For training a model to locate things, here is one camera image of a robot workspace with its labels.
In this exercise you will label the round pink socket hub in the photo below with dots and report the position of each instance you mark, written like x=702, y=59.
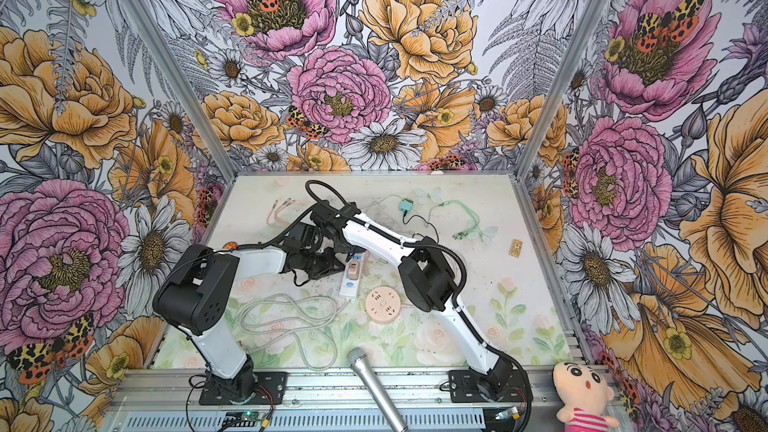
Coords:
x=383, y=305

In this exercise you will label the small yellow tag card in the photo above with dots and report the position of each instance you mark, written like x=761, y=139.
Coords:
x=516, y=248

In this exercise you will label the small green circuit board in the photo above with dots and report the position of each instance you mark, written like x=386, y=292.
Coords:
x=247, y=419

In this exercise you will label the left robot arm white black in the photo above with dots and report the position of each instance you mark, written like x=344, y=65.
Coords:
x=194, y=298

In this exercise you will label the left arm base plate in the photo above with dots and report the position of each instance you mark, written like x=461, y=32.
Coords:
x=267, y=388

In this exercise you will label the pink plug charger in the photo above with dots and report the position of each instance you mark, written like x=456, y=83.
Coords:
x=353, y=270

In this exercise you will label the silver microphone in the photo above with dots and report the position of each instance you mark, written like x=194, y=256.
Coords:
x=360, y=365

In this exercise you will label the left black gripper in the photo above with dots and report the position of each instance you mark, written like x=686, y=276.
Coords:
x=328, y=268

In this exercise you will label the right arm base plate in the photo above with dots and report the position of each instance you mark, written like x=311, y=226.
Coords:
x=469, y=386

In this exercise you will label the teal plug adapter back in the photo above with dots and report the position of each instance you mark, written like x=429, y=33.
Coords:
x=405, y=207

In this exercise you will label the white blue power strip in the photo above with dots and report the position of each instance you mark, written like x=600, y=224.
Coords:
x=349, y=289

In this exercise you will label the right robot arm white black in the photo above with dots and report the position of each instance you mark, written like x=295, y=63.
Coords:
x=433, y=277

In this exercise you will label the plush doll striped shirt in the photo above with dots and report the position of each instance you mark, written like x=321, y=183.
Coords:
x=585, y=395

